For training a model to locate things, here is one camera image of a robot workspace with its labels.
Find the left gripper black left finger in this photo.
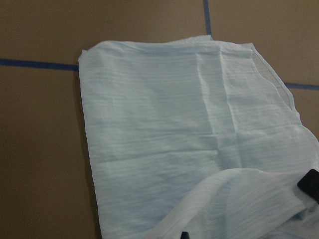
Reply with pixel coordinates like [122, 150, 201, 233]
[180, 232, 189, 239]

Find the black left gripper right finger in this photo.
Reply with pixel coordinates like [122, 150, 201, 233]
[297, 169, 319, 203]

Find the light blue button shirt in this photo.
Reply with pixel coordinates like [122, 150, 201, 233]
[79, 35, 319, 239]

